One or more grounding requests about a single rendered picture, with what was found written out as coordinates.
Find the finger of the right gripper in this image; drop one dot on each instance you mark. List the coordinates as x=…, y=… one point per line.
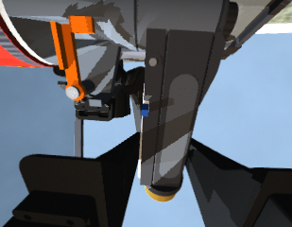
x=83, y=104

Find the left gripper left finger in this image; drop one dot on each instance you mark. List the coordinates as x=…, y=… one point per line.
x=108, y=178

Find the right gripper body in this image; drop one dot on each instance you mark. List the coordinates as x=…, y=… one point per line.
x=99, y=116

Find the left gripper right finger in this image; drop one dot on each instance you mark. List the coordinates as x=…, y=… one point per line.
x=230, y=194

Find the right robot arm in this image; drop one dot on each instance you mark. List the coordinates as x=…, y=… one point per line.
x=133, y=87

